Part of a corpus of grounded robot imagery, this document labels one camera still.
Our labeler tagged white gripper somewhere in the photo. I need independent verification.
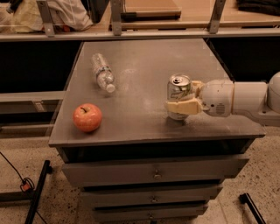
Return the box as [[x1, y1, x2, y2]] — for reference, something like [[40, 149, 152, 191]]
[[165, 80, 235, 117]]

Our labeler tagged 7up soda can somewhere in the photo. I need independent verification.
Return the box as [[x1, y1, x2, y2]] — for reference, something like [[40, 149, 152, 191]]
[[166, 73, 193, 121]]

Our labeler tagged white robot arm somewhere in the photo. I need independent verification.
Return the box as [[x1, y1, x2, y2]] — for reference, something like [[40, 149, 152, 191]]
[[165, 73, 280, 127]]

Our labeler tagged grey drawer cabinet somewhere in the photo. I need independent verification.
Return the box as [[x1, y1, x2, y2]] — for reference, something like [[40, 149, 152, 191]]
[[49, 38, 264, 212]]

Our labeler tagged top grey drawer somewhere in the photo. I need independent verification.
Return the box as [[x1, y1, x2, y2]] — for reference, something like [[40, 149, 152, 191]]
[[62, 155, 249, 187]]

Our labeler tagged grey drawer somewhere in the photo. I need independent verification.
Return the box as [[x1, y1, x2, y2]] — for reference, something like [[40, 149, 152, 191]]
[[62, 155, 249, 187], [80, 184, 222, 207], [93, 204, 208, 222]]

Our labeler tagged clear plastic water bottle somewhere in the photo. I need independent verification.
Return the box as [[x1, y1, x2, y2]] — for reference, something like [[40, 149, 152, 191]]
[[91, 53, 116, 93]]

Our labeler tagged middle grey drawer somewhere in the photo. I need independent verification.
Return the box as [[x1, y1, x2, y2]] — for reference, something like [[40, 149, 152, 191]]
[[80, 184, 222, 207]]

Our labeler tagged wooden board on shelf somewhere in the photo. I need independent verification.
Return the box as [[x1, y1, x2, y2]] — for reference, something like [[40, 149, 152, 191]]
[[121, 0, 181, 21]]

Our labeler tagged red apple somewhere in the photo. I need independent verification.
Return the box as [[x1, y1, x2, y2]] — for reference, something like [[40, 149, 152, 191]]
[[73, 103, 102, 132]]

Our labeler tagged black right stand leg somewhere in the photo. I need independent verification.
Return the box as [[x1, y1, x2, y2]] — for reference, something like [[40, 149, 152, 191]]
[[239, 192, 266, 224]]

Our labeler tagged black stand leg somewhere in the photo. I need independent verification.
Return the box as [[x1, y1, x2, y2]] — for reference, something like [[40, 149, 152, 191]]
[[0, 160, 53, 224], [239, 192, 266, 224]]

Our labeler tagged dark object top right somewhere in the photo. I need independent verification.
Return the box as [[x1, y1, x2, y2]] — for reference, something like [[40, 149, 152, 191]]
[[236, 0, 280, 16]]

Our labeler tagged bottom grey drawer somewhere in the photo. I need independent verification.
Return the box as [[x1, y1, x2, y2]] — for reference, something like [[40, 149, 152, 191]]
[[93, 204, 208, 222]]

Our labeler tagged white cloth pile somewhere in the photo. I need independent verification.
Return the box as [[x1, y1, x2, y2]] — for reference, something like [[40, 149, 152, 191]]
[[0, 0, 93, 33]]

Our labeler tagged grey low side bench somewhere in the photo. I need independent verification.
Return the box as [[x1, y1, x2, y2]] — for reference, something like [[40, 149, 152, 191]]
[[0, 91, 66, 138]]

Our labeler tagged black left stand leg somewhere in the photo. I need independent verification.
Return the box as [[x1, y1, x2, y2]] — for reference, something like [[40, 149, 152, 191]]
[[0, 160, 53, 224]]

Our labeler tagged metal shelf rail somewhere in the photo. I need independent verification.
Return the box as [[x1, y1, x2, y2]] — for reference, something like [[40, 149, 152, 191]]
[[0, 0, 280, 42]]

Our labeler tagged black cable with orange tie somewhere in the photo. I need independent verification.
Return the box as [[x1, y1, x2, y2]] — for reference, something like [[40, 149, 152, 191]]
[[0, 151, 49, 224]]

